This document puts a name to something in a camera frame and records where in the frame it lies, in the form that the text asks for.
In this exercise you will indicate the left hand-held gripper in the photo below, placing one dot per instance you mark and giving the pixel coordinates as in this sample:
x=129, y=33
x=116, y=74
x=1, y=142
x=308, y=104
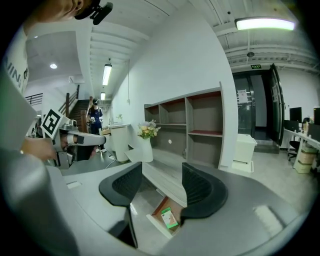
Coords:
x=52, y=123

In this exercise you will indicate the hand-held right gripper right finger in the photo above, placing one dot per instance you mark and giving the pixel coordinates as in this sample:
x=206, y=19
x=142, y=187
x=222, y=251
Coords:
x=237, y=212

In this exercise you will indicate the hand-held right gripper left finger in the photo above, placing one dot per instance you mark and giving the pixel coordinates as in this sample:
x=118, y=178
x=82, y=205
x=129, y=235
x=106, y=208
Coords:
x=87, y=197

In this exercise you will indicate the green and white carton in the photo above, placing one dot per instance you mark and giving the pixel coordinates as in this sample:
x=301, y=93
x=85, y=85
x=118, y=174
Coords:
x=170, y=218

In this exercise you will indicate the light wooden drawer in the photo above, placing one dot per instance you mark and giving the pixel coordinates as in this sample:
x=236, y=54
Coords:
x=158, y=208

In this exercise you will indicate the person's left forearm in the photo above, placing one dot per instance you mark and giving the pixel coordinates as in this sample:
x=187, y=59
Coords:
x=37, y=148

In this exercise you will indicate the white round counter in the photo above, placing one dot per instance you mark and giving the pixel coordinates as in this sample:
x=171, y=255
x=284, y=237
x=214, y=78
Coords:
x=120, y=145

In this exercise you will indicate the brown wooden staircase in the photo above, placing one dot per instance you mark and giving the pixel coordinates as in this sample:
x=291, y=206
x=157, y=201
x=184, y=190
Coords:
x=80, y=107

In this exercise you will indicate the small green plant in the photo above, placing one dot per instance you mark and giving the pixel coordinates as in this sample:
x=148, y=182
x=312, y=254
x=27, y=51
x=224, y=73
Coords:
x=120, y=118

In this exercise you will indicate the white ceramic vase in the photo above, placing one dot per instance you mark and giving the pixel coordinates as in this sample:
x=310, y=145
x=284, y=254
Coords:
x=147, y=151

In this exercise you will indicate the white storage cabinet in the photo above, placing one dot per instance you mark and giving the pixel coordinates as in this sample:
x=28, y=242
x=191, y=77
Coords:
x=243, y=152

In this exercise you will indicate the pastel flower bouquet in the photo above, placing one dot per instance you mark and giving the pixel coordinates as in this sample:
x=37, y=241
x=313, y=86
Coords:
x=147, y=130

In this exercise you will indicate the person's white t-shirt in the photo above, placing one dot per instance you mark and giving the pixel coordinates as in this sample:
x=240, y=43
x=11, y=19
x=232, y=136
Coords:
x=22, y=187

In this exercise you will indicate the grey wooden shelf unit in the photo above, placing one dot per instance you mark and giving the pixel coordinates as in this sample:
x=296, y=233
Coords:
x=202, y=150

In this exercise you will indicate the black metal railing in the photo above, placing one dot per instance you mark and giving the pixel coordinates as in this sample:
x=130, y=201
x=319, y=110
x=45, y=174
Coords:
x=33, y=98

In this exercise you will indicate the black office chair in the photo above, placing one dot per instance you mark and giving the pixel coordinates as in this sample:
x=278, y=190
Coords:
x=293, y=147

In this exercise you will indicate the beige storage crates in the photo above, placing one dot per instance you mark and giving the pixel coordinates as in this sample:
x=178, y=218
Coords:
x=306, y=160

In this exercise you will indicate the round ceiling spotlight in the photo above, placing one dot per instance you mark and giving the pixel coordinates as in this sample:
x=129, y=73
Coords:
x=53, y=66

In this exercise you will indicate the white office desk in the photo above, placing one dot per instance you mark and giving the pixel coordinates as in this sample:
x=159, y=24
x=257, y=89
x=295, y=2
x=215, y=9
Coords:
x=300, y=136

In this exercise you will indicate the black double door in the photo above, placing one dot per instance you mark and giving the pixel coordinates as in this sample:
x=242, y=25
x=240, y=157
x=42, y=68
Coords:
x=272, y=107

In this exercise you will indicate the black computer monitor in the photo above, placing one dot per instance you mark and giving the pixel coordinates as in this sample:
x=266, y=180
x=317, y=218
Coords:
x=295, y=115

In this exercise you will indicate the white paper notice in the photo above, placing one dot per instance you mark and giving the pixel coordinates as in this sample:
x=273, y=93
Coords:
x=242, y=96

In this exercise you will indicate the person's head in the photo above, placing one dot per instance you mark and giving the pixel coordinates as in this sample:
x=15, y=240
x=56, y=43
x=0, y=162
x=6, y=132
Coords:
x=55, y=8

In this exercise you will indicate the green exit sign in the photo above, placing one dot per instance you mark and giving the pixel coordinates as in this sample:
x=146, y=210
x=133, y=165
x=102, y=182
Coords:
x=256, y=66

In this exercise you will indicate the white wall conduit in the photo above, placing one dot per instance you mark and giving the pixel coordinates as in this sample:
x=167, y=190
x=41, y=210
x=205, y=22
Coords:
x=128, y=82

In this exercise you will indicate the black head-worn camera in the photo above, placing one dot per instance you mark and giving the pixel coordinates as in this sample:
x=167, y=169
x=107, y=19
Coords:
x=102, y=12

